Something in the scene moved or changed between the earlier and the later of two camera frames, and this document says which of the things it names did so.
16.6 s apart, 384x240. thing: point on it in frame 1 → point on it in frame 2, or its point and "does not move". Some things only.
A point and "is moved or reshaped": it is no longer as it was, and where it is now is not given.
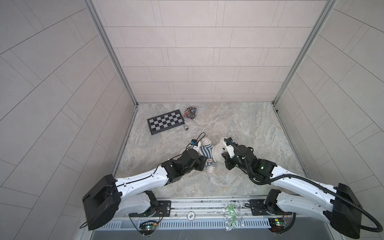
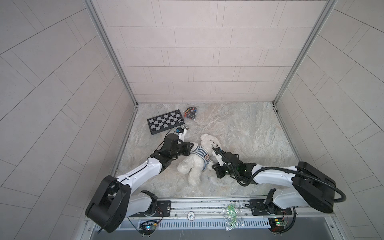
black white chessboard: (165, 121) does not move
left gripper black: (202, 162) → (187, 147)
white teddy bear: (218, 149) is moved or reshaped
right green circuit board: (277, 224) does not move
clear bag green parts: (233, 217) does not move
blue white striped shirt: (206, 151) is moved or reshaped
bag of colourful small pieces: (190, 112) does not move
